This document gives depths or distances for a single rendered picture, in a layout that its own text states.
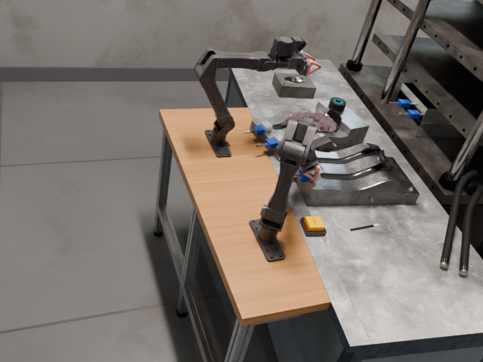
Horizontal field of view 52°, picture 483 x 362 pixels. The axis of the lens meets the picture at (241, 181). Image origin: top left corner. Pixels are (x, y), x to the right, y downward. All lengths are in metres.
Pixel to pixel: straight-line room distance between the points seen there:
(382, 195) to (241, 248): 0.68
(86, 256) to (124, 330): 0.50
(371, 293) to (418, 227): 0.47
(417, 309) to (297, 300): 0.42
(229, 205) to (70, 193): 1.43
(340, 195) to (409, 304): 0.51
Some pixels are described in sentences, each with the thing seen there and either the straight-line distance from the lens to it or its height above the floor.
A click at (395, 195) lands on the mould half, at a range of 2.15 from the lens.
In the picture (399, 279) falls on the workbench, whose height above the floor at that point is 0.80.
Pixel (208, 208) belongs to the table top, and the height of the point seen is 0.80.
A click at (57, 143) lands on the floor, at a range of 3.52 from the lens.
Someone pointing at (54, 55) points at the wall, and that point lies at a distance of 4.14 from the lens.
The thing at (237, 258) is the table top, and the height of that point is 0.80.
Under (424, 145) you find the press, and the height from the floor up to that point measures 0.79.
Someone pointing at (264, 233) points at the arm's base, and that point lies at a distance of 1.74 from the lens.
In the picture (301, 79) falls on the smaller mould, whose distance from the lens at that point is 2.80.
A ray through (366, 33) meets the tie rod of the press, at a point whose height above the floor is 1.03.
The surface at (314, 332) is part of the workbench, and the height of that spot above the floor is 0.51.
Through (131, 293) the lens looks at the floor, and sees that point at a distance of 2.58.
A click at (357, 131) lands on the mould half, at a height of 0.89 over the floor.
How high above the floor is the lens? 2.04
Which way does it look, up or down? 38 degrees down
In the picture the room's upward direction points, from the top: 13 degrees clockwise
